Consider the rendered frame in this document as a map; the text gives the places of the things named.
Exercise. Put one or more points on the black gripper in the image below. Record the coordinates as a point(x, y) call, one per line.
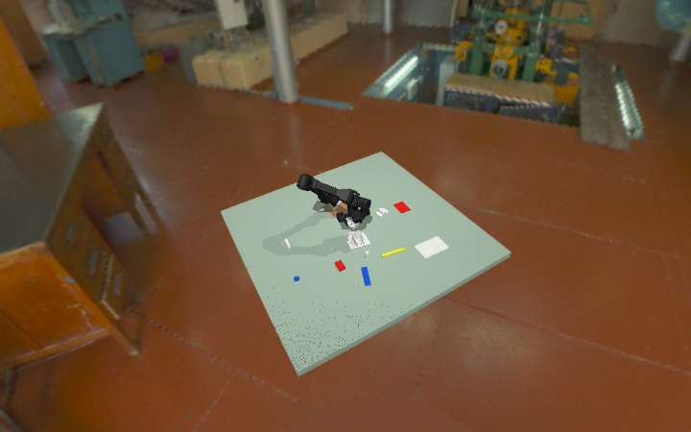
point(342, 217)

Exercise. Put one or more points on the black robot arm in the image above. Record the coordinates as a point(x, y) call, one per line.
point(329, 194)

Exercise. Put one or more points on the blue rectangular block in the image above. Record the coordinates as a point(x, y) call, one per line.
point(366, 276)

